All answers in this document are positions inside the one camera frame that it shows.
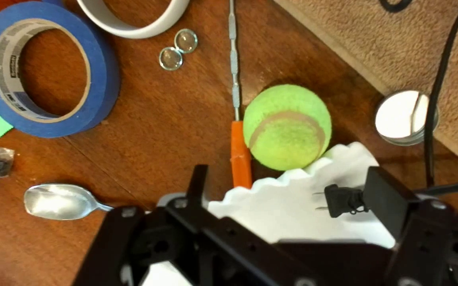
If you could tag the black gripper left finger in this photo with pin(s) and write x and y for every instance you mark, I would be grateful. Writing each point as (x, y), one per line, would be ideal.
(199, 183)

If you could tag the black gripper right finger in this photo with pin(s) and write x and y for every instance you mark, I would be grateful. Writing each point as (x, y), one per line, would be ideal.
(390, 199)

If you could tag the yellow-green tennis ball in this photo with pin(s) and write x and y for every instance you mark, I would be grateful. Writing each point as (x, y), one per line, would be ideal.
(287, 127)

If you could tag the small white round lid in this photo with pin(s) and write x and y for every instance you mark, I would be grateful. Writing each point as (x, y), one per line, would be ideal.
(396, 119)

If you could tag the metal spoon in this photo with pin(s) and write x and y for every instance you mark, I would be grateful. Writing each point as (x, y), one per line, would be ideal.
(55, 202)

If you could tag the blue masking tape roll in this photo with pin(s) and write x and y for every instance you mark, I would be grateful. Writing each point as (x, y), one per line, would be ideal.
(99, 68)

